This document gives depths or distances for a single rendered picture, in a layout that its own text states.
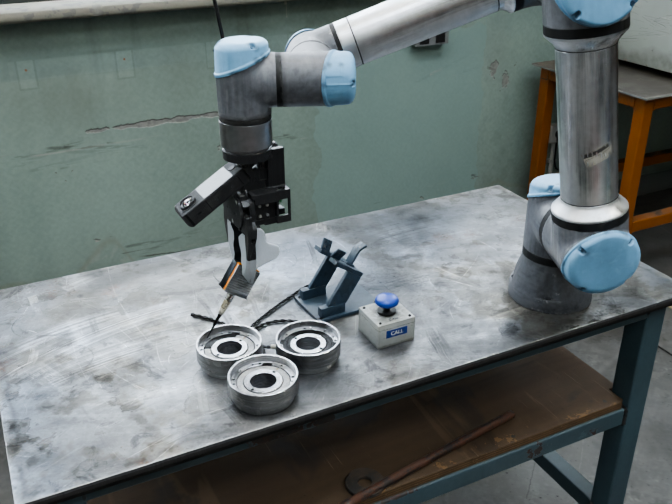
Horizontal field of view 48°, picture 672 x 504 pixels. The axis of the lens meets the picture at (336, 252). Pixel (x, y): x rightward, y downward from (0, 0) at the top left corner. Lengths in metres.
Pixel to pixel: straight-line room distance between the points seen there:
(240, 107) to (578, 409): 0.92
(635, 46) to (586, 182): 2.15
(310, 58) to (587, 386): 0.94
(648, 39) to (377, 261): 1.97
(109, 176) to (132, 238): 0.25
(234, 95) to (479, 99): 2.33
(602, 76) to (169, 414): 0.78
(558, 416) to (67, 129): 1.81
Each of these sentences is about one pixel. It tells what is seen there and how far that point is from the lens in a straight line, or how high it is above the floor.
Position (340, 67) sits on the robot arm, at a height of 1.27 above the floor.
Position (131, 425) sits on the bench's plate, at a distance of 1.15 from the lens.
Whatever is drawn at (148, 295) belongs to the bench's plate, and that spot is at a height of 0.80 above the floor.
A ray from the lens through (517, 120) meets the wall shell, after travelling 3.47.
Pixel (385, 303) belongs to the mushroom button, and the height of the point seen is 0.87.
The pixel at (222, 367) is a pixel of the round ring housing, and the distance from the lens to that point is 1.19.
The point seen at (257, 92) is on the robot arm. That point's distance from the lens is 1.05.
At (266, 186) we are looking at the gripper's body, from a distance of 1.13.
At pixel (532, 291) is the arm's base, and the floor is 0.83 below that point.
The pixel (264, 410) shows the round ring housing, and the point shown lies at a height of 0.81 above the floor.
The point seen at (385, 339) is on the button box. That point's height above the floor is 0.82.
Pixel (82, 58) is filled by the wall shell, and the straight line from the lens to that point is 2.63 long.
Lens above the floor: 1.51
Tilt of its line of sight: 27 degrees down
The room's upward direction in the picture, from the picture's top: straight up
